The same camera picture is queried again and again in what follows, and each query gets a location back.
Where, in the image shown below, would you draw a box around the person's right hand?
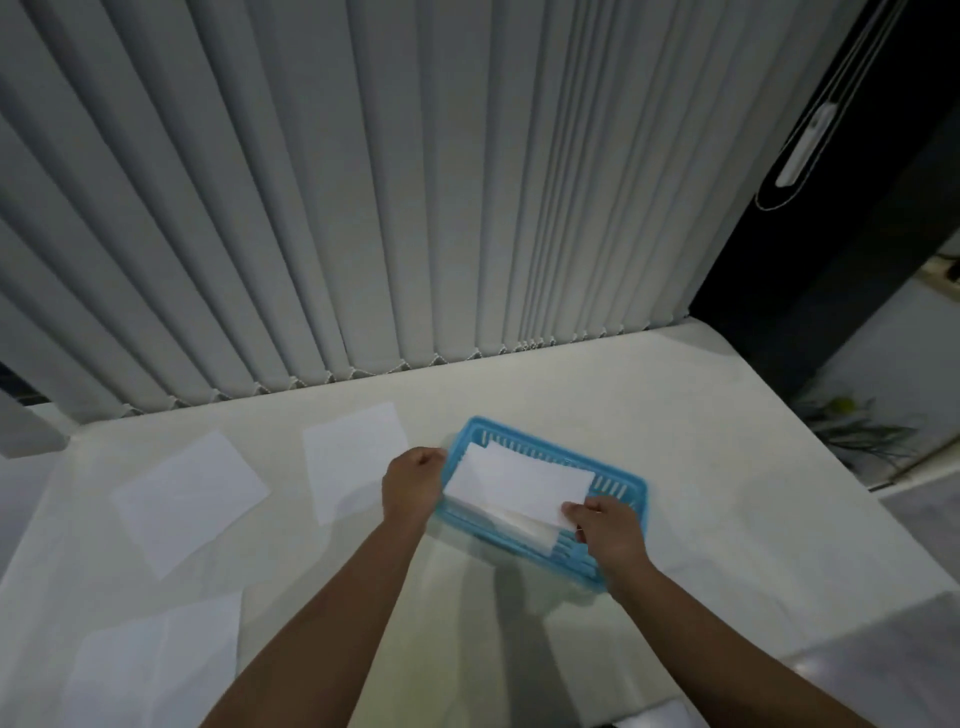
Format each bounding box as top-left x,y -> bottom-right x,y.
561,495 -> 653,595

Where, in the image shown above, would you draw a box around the person's left hand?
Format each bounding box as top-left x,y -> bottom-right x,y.
381,447 -> 450,528

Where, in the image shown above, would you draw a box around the white paper sheet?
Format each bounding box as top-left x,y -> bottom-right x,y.
54,591 -> 246,728
444,441 -> 594,531
110,429 -> 272,582
300,401 -> 411,528

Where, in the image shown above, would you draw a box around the person's right forearm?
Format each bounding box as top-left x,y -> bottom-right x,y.
604,561 -> 880,728

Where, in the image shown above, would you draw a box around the person's left forearm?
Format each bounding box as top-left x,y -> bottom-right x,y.
198,516 -> 430,728

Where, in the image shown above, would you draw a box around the blue plastic basket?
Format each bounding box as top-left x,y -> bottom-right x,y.
432,416 -> 649,595

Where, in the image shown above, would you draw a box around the white paper stack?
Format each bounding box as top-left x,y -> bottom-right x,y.
463,504 -> 561,558

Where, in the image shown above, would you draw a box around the green plant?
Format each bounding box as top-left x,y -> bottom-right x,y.
793,393 -> 922,483

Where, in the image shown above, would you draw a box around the grey vertical blinds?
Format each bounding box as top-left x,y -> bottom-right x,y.
0,0 -> 871,421

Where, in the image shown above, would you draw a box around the white cord weight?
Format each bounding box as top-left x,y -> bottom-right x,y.
774,102 -> 840,189

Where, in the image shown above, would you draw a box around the white blind cord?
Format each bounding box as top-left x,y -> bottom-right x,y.
753,0 -> 910,213

